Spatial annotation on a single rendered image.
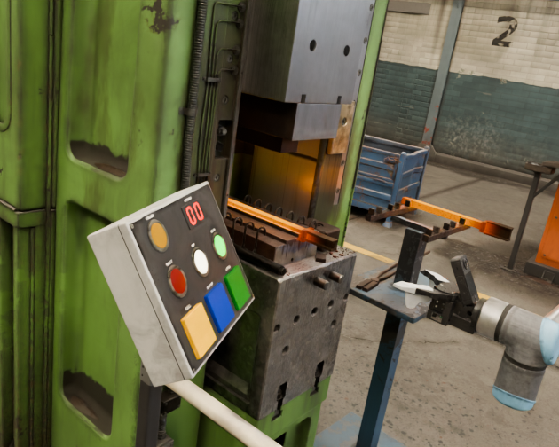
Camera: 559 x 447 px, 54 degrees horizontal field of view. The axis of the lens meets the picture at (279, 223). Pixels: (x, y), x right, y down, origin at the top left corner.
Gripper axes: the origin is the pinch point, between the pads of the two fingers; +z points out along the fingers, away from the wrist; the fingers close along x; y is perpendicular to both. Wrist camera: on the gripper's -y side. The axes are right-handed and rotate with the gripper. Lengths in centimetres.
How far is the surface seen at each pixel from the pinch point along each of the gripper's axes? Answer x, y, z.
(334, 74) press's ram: 1, -44, 33
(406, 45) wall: 744, -75, 406
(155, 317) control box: -70, -5, 10
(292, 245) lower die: -4.9, 2.8, 32.9
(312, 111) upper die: -5.4, -34.6, 32.9
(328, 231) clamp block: 13.6, 1.9, 33.6
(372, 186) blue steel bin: 337, 67, 197
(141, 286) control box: -72, -10, 13
